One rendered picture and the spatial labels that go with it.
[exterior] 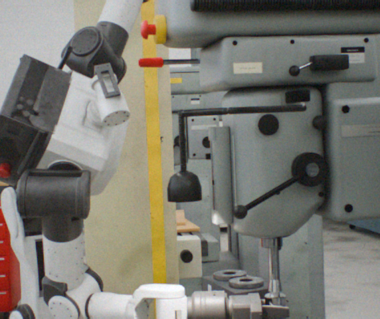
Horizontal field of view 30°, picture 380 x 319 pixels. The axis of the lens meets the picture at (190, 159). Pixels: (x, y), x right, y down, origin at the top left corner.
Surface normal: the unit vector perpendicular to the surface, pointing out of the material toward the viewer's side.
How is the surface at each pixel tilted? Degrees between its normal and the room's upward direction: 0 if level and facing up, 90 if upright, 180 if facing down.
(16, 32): 90
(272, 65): 90
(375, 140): 90
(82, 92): 58
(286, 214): 118
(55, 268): 113
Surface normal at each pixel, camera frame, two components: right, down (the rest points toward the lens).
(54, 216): 0.04, 0.53
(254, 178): -0.29, 0.06
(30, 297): -0.83, 0.07
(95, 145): 0.45, -0.52
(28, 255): 0.55, -0.11
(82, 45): -0.35, -0.42
